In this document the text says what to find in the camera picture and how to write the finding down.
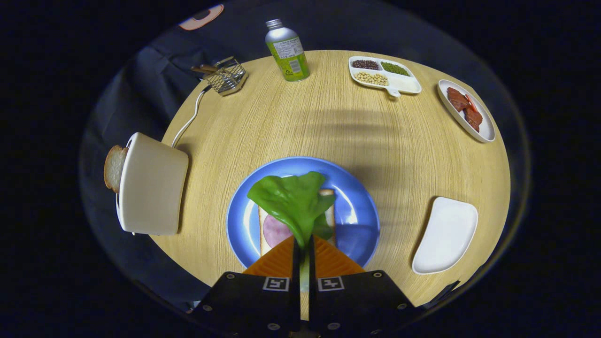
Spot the cream toaster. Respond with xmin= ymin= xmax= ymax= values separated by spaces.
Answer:
xmin=116 ymin=132 xmax=189 ymax=236

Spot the empty white curved dish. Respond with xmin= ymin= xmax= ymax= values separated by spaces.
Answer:
xmin=412 ymin=196 xmax=479 ymax=275

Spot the white divided dish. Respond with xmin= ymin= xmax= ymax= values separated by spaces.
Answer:
xmin=348 ymin=56 xmax=422 ymax=98

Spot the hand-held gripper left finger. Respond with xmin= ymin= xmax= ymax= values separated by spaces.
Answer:
xmin=190 ymin=235 xmax=301 ymax=335

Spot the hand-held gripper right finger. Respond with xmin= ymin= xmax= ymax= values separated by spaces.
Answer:
xmin=308 ymin=235 xmax=418 ymax=336

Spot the blue round plate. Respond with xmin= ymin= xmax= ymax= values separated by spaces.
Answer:
xmin=227 ymin=156 xmax=381 ymax=269

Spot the pile of green beans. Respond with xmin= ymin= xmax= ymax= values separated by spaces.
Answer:
xmin=380 ymin=61 xmax=410 ymax=77

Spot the green lettuce leaf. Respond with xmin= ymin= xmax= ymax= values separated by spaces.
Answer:
xmin=247 ymin=171 xmax=337 ymax=292

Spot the toasted bread slice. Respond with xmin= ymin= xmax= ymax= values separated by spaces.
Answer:
xmin=104 ymin=145 xmax=128 ymax=194

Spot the brown meat slice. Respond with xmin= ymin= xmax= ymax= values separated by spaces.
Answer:
xmin=464 ymin=107 xmax=483 ymax=133
xmin=447 ymin=87 xmax=470 ymax=112

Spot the silver bottle with green label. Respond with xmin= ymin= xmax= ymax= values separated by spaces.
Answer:
xmin=264 ymin=19 xmax=311 ymax=83

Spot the white oval plate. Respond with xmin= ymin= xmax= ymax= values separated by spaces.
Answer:
xmin=438 ymin=79 xmax=496 ymax=143

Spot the pink ham slice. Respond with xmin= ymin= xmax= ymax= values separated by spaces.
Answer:
xmin=262 ymin=214 xmax=295 ymax=249

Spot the pile of soybeans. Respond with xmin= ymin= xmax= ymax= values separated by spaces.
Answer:
xmin=354 ymin=71 xmax=389 ymax=87

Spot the white toaster cable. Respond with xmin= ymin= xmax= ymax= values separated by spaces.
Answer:
xmin=171 ymin=84 xmax=213 ymax=148

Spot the white bread slice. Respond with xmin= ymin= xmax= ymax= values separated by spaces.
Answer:
xmin=258 ymin=189 xmax=338 ymax=258

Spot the metal wire basket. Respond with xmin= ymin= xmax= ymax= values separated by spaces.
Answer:
xmin=203 ymin=56 xmax=248 ymax=97

